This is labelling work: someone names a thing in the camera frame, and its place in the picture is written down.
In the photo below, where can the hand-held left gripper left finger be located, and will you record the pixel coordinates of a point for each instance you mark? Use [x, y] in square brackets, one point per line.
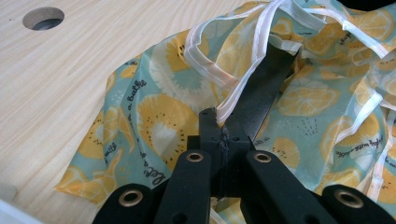
[209, 137]

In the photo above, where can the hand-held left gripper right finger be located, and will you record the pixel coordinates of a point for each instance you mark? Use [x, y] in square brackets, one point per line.
[236, 149]

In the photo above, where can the lemon print cloth bib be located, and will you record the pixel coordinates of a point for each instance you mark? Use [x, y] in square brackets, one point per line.
[162, 102]

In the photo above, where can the black rectangular case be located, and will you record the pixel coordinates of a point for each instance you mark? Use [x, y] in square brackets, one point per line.
[264, 93]

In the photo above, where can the white plastic tray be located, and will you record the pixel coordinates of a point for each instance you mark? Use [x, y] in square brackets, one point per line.
[12, 214]

